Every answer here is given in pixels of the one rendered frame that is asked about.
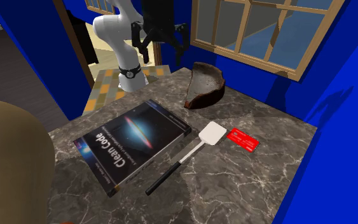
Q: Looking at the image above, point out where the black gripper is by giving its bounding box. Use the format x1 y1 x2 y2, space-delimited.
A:
130 0 189 66

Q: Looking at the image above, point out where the broken brown bowl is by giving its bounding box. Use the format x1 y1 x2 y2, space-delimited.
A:
183 61 226 110

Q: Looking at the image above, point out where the checkered robot stand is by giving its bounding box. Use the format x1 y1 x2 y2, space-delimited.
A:
82 65 172 116

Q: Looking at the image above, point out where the dark galaxy cover book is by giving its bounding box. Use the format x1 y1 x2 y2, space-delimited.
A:
73 99 193 199

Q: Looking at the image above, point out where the red card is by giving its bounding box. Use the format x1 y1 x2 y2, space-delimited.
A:
226 127 261 153

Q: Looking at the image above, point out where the tan rounded armchair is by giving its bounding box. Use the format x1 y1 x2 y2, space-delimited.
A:
0 97 57 224

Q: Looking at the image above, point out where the small wooden frame window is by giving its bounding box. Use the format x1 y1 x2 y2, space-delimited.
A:
85 0 118 16

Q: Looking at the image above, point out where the brown wooden door frame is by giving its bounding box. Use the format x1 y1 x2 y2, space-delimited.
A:
52 0 96 90

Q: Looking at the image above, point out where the white spatula black handle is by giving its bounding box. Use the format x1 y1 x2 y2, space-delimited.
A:
144 121 228 197

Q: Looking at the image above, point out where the large wooden frame window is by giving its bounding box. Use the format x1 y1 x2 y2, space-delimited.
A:
189 0 346 82

